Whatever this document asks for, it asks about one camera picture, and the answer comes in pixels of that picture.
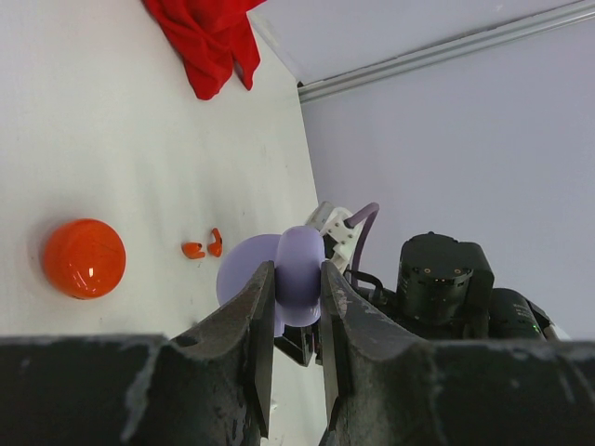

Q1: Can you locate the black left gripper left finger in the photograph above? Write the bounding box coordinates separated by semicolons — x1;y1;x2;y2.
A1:
1;262;274;445

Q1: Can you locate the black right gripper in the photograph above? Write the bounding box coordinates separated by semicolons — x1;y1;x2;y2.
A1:
274;232;557;366

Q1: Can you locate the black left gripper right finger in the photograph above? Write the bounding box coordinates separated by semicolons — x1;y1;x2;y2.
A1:
320;262;594;445

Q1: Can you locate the lilac earbud charging case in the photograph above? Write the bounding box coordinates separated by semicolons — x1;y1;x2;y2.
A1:
216;226;324;337

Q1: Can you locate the orange earbud charging case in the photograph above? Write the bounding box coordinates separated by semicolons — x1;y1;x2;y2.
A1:
42;218;126;300

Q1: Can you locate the orange earbud right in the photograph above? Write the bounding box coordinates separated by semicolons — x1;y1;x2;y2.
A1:
207;228;223;257

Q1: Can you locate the orange earbud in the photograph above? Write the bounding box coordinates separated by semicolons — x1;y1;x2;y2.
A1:
207;228;223;257
181;242;205;259

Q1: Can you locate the orange earbud left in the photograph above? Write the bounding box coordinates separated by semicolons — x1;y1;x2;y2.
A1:
181;242;205;259

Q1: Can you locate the red crumpled cloth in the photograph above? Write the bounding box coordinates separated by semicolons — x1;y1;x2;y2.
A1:
142;0;262;100

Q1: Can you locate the right aluminium frame post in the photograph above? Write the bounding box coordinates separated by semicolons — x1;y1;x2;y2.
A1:
297;1;594;105

